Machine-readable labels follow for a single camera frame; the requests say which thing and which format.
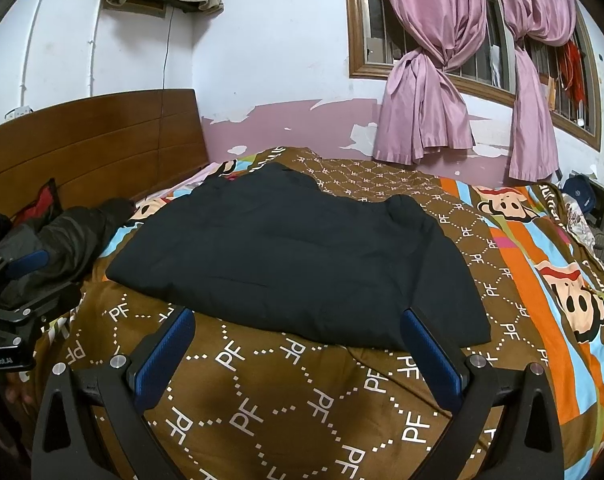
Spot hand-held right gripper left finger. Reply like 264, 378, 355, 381
32, 306, 197, 480

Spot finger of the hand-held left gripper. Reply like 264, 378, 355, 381
0, 249, 50, 293
0, 282, 82, 323

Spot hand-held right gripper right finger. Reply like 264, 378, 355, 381
402, 306, 565, 480

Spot black padded jacket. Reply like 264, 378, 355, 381
105, 162, 493, 351

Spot red hanging clothes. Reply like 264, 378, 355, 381
557, 40, 585, 106

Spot person's left hand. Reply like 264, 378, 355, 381
2, 372, 35, 407

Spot dark green jacket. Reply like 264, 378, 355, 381
0, 197, 135, 306

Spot red black cloth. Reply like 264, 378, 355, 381
12, 178, 60, 226

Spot brown printed quilt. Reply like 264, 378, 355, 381
32, 146, 604, 480

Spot wooden headboard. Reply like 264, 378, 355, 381
0, 88, 209, 221

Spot pale pink bed sheet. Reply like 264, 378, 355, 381
146, 161, 223, 201

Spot floral cloth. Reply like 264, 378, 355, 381
564, 195, 600, 251

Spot blue cap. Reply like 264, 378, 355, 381
562, 175, 598, 213

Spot wide pink curtain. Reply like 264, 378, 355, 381
372, 0, 488, 166

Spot narrow pink curtain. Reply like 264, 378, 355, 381
492, 0, 578, 182

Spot wooden framed window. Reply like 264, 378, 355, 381
343, 0, 603, 151

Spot black wall cable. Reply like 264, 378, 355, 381
159, 5, 176, 92

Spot wooden wall shelf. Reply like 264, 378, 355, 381
102, 0, 193, 17

